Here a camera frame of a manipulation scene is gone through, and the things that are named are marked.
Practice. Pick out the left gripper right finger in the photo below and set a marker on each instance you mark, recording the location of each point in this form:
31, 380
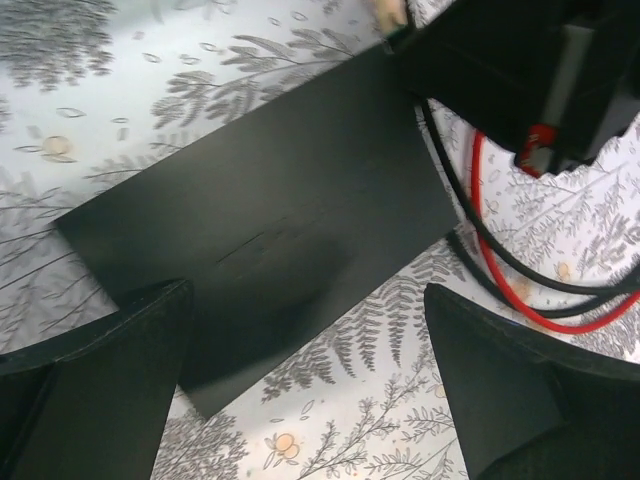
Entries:
528, 406

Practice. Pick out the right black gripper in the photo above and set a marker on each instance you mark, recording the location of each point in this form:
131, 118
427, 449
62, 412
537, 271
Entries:
550, 81

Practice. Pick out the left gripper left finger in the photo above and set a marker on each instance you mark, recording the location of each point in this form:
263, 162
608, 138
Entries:
92, 403

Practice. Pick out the black network switch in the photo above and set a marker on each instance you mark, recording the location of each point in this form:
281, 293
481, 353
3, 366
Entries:
283, 220

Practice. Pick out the floral table mat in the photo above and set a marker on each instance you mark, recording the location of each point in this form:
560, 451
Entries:
110, 88

